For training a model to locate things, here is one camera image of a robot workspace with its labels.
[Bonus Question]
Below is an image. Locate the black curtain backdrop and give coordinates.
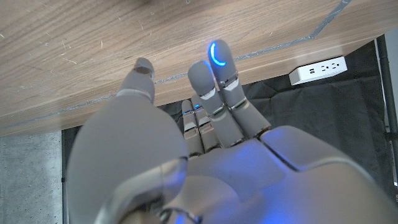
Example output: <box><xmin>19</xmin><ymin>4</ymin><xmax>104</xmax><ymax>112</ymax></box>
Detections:
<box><xmin>61</xmin><ymin>40</ymin><xmax>398</xmax><ymax>200</ymax></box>

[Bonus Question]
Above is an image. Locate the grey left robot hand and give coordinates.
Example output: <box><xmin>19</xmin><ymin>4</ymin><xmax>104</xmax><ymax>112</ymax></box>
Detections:
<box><xmin>66</xmin><ymin>39</ymin><xmax>398</xmax><ymax>224</ymax></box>

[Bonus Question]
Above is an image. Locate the white power strip box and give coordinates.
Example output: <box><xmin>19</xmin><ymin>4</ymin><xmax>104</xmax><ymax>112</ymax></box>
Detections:
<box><xmin>288</xmin><ymin>55</ymin><xmax>348</xmax><ymax>86</ymax></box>

